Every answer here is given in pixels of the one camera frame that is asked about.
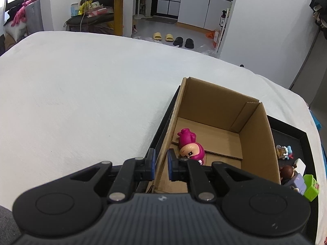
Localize black tray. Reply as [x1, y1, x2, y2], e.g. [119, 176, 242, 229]
[135, 85, 320, 244]

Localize black cushioned chair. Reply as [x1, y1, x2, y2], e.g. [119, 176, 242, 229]
[64, 13, 115, 32]

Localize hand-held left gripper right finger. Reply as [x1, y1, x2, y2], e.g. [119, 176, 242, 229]
[167, 149, 256, 205]

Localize white cable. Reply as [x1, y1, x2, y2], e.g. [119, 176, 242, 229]
[80, 0, 90, 32]

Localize white kitchen cabinet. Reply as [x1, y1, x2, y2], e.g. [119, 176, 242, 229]
[177, 0, 233, 31]

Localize grey fabric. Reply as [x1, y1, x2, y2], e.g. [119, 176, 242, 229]
[0, 205, 22, 245]

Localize white fan stand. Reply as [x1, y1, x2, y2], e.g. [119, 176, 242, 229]
[134, 0, 147, 20]

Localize pink plush toy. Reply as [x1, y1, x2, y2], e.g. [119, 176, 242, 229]
[13, 1, 32, 27]

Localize green hexagonal box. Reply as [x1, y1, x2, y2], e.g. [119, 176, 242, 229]
[303, 174, 320, 202]

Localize brown-haired doll figure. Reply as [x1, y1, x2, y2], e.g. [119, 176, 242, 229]
[279, 165, 298, 185]

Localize grey furniture panel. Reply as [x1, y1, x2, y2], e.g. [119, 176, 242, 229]
[289, 26, 327, 108]

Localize yellow table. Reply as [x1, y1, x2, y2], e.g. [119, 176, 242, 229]
[84, 0, 156, 36]

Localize teal printed cloth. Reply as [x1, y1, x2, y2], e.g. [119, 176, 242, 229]
[309, 107, 324, 131]

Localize dark hanging clothes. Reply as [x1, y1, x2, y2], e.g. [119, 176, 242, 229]
[309, 0, 327, 28]

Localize blue-haired figure with bottle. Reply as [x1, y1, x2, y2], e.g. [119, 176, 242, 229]
[275, 145, 294, 161]

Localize grey door mat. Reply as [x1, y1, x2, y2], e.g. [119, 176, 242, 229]
[146, 18, 178, 25]

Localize brown cardboard box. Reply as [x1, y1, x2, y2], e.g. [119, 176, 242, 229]
[147, 77, 281, 194]

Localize white charger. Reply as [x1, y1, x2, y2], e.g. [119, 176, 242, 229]
[293, 158, 306, 176]

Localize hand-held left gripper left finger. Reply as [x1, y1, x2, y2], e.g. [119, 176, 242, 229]
[69, 148, 156, 205]

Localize pink hooded doll figure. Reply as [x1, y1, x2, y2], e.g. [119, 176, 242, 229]
[177, 128, 205, 166]

